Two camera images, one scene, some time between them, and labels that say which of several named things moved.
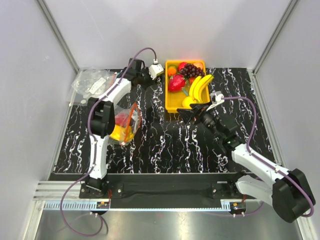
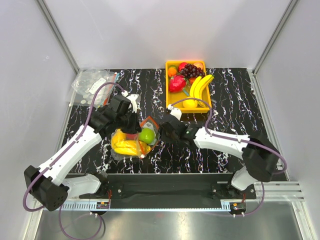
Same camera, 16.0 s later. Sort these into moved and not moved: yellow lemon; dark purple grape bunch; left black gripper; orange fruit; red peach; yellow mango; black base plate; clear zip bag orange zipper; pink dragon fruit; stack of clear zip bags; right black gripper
Moved: clear zip bag orange zipper; left black gripper; right black gripper; yellow mango
Not moved: yellow lemon; pink dragon fruit; orange fruit; dark purple grape bunch; stack of clear zip bags; black base plate; red peach
